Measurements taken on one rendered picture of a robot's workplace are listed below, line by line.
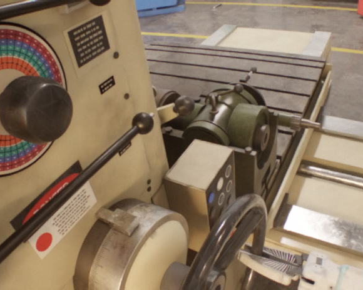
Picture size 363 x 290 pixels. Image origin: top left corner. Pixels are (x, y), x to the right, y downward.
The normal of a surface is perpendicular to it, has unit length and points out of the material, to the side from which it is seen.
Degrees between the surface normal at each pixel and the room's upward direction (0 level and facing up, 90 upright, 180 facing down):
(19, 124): 79
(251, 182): 90
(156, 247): 60
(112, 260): 31
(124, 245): 16
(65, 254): 90
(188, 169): 0
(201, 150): 0
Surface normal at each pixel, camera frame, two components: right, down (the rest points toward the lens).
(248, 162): -0.51, 0.57
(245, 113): -0.26, -0.65
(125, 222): -0.14, -0.79
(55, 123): 0.85, 0.21
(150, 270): 0.56, -0.06
